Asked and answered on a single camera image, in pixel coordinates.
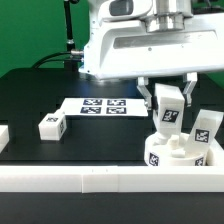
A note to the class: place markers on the white fence rail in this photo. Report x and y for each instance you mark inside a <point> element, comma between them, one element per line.
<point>4,137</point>
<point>215,155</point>
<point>110,179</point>

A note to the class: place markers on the white right fence rail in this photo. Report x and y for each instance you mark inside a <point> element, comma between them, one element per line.
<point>215,155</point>

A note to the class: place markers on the white left fence rail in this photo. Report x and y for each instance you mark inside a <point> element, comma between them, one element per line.
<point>4,137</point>

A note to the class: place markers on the white tag sheet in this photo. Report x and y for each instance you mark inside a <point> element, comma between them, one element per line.
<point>104,107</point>

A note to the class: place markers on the white round stool seat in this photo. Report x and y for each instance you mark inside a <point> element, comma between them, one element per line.
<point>172,153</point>

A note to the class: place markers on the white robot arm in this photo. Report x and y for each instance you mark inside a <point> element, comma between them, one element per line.
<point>157,15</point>

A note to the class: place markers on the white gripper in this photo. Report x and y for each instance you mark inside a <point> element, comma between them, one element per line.
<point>126,50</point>

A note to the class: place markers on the white front fence rail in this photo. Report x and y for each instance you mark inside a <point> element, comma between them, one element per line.
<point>110,179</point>

